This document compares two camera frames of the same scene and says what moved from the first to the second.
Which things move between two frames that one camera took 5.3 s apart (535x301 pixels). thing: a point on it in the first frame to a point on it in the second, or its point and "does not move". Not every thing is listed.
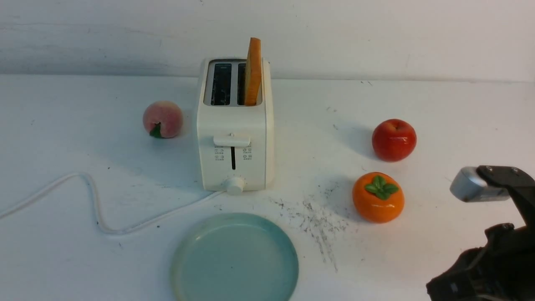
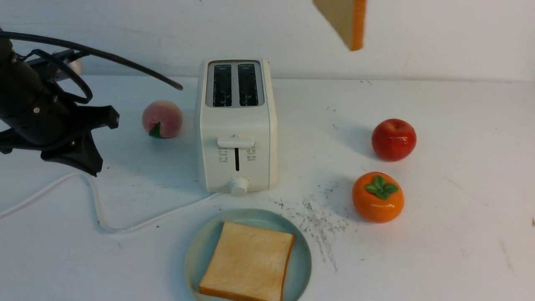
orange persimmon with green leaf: x=378 y=197 does not move
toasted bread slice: x=253 y=75 to x=347 y=17
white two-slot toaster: x=236 y=141 does not move
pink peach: x=163 y=119 does not move
